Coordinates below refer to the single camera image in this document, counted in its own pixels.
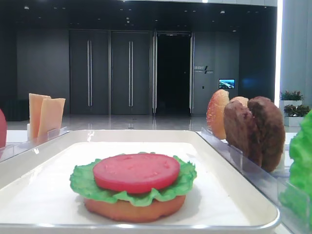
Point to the red tomato slice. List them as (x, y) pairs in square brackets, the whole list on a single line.
[(3, 130), (136, 173)]

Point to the inner brown meat patty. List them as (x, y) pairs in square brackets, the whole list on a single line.
[(242, 131)]

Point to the brown meat patty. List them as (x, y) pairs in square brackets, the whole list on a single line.
[(242, 131), (270, 124)]

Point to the green lettuce leaf on bun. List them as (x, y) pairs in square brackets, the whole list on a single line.
[(83, 183)]

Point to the bun base under lettuce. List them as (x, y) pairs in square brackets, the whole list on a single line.
[(125, 211)]

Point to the inner orange cheese slice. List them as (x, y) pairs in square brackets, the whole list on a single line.
[(51, 115)]

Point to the orange cheese slice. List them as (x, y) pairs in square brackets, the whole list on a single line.
[(35, 104), (51, 115)]

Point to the outer brown meat patty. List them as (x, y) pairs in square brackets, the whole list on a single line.
[(270, 124)]

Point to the outer orange cheese slice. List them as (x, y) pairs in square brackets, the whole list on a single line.
[(35, 104)]

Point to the green lettuce leaf in holder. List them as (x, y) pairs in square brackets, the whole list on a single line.
[(299, 165)]

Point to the inner sesame bun half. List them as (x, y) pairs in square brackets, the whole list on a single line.
[(215, 113)]

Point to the open dark doorway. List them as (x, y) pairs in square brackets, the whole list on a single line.
[(173, 73)]

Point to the outer bun half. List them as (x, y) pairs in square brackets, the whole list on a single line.
[(242, 100)]

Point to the dark double door left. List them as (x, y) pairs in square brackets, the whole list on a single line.
[(89, 87)]

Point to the upper potted plant planter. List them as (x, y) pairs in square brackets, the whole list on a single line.
[(290, 98)]

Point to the potted plant planter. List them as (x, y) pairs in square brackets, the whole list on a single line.
[(290, 98), (295, 114)]

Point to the lower potted plant planter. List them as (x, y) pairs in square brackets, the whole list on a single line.
[(295, 114)]

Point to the white rectangular metal tray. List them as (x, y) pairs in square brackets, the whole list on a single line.
[(36, 198)]

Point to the small wall display screen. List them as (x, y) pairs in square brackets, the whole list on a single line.
[(226, 84)]

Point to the left clear acrylic rail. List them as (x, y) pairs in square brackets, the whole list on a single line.
[(15, 148)]

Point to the clear acrylic rail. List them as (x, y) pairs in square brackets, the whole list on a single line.
[(272, 185), (15, 148)]

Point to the right clear acrylic rail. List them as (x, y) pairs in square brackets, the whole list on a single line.
[(272, 185)]

